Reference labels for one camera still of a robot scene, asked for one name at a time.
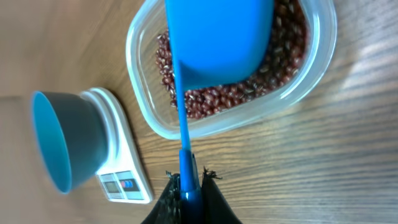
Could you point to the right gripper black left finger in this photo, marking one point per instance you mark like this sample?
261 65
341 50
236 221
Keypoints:
167 210

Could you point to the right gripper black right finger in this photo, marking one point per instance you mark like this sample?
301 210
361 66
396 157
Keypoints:
215 207

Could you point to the blue plastic scoop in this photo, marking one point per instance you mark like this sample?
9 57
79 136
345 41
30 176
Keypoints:
213 42

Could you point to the white kitchen scale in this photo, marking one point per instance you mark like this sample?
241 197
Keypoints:
122 176

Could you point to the blue bowl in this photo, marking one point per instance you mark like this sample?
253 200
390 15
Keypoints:
71 137

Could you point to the red beans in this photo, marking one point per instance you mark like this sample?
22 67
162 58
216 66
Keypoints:
282 60

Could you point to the clear plastic container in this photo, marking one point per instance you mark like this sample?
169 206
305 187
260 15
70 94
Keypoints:
154 100

